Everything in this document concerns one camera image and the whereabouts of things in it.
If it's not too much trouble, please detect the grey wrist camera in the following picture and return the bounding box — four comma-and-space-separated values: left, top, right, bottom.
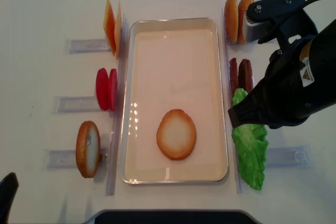
242, 11, 272, 42

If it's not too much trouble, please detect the upright bread slice left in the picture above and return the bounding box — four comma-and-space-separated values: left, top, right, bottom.
76, 121, 100, 178

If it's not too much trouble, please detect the outer brown meat patty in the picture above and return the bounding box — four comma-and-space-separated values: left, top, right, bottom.
238, 59, 254, 93

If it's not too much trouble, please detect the clear holder rail left bread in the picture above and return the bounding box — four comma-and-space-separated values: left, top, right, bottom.
44, 148, 109, 170

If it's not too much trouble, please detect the bun slice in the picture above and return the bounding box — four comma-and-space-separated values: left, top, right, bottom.
237, 0, 254, 44
224, 0, 238, 43

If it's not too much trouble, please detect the clear holder rail lettuce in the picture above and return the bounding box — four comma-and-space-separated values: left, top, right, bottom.
266, 145, 312, 168

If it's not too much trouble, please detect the outer bun slice right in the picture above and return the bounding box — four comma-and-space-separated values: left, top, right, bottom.
237, 0, 254, 44

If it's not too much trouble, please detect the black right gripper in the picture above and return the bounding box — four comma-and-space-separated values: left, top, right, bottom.
228, 22, 335, 127

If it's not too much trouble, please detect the long clear strip right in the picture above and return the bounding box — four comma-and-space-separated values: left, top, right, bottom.
222, 8, 242, 194

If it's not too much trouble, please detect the long clear strip left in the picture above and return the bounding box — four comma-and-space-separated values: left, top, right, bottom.
106, 14, 130, 196

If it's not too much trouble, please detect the white rectangular tray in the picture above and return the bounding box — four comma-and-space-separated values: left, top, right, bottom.
119, 18, 228, 184

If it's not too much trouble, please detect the inner brown meat patty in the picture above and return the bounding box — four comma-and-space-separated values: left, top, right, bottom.
229, 58, 238, 98

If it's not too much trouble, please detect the brown meat patty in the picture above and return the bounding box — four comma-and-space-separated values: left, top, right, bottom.
229, 58, 238, 98
238, 59, 254, 93

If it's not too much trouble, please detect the outer red tomato slice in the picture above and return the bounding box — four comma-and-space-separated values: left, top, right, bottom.
96, 68, 109, 111

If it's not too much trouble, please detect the bread slice on tray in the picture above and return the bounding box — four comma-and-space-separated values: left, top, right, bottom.
156, 109, 196, 161

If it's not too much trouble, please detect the long clear strip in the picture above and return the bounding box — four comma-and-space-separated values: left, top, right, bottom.
106, 14, 130, 196
222, 8, 242, 194

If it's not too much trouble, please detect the inner bun slice right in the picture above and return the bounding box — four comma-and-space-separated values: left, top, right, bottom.
224, 0, 238, 43

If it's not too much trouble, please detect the orange cheese slice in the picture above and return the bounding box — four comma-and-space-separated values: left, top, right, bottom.
103, 0, 116, 55

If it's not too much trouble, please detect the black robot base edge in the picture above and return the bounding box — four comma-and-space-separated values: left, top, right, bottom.
94, 210, 256, 223

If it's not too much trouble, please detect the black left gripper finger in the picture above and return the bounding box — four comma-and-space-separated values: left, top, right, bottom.
0, 172, 19, 224

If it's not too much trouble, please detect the green lettuce leaf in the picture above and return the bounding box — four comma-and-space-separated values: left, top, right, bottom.
231, 88, 269, 190

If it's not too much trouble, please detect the clear holder rail cheese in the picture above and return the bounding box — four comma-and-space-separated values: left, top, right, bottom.
67, 39, 111, 54

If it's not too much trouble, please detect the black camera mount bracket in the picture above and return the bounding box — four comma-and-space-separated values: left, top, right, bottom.
246, 0, 318, 51

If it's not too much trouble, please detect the clear holder rail tomato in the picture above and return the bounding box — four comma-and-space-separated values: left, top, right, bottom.
52, 97, 101, 114

